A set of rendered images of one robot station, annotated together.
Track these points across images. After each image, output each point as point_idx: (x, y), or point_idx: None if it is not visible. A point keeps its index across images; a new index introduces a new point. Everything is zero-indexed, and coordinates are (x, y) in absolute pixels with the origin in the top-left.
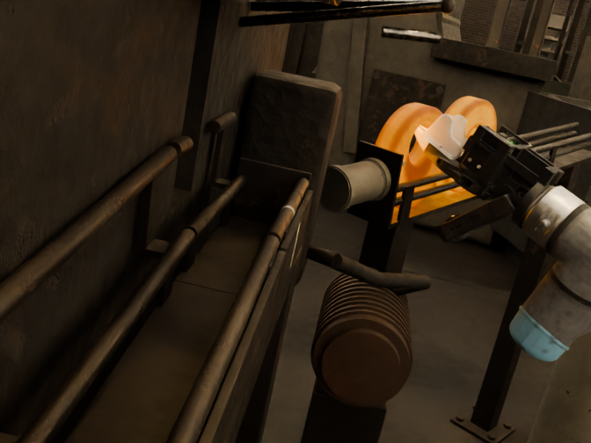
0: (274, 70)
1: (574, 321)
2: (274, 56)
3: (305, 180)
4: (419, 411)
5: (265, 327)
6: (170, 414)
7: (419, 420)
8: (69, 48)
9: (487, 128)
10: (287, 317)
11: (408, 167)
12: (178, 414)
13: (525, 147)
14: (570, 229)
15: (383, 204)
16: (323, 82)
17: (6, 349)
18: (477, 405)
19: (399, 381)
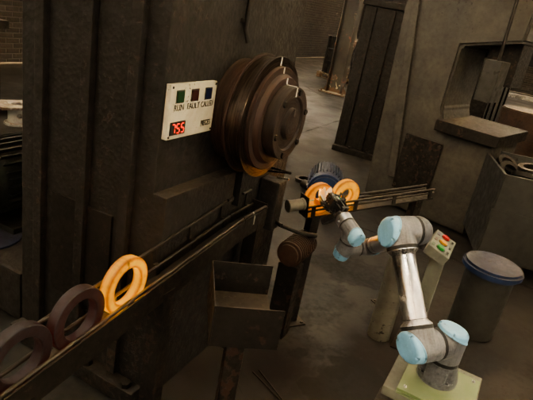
0: (270, 175)
1: (343, 249)
2: (278, 167)
3: (265, 205)
4: (359, 294)
5: (237, 232)
6: None
7: (357, 297)
8: (205, 192)
9: (331, 193)
10: (259, 236)
11: (316, 201)
12: None
13: (341, 199)
14: (343, 224)
15: (305, 211)
16: (280, 179)
17: (195, 228)
18: None
19: (298, 260)
